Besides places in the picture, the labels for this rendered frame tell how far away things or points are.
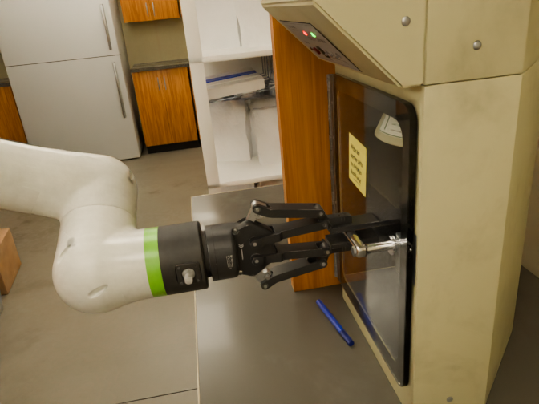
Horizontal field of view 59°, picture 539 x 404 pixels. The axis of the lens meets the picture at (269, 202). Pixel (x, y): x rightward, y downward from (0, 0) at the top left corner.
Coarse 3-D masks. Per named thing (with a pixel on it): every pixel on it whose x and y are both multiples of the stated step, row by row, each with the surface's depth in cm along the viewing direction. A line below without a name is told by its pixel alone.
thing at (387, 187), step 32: (352, 96) 68; (384, 96) 57; (352, 128) 71; (384, 128) 58; (416, 128) 51; (384, 160) 60; (352, 192) 75; (384, 192) 61; (384, 224) 63; (352, 256) 81; (384, 256) 65; (352, 288) 84; (384, 288) 67; (384, 320) 69; (384, 352) 71
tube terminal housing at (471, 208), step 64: (448, 0) 46; (512, 0) 47; (448, 64) 48; (512, 64) 49; (448, 128) 51; (512, 128) 52; (448, 192) 54; (512, 192) 57; (448, 256) 57; (512, 256) 66; (448, 320) 61; (512, 320) 80; (448, 384) 65
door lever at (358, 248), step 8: (344, 232) 65; (352, 232) 64; (352, 240) 62; (360, 240) 62; (392, 240) 60; (352, 248) 61; (360, 248) 60; (368, 248) 61; (376, 248) 61; (384, 248) 61; (392, 248) 61; (360, 256) 60
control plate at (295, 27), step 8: (288, 24) 68; (296, 24) 62; (304, 24) 57; (296, 32) 69; (312, 32) 58; (304, 40) 70; (312, 40) 64; (320, 40) 59; (328, 40) 55; (328, 48) 60; (336, 48) 56; (320, 56) 73; (344, 56) 56; (344, 64) 62; (352, 64) 57
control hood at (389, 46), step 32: (288, 0) 53; (320, 0) 44; (352, 0) 44; (384, 0) 45; (416, 0) 45; (320, 32) 54; (352, 32) 46; (384, 32) 46; (416, 32) 47; (384, 64) 47; (416, 64) 48
